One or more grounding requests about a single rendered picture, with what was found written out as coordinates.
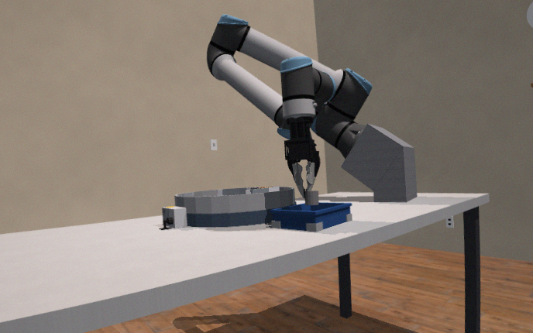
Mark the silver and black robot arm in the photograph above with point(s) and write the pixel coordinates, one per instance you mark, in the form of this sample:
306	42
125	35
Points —
305	88

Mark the blue crate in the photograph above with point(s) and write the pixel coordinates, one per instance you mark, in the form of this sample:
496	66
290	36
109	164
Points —
311	218

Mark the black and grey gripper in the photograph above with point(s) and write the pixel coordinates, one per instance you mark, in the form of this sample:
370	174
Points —
298	149

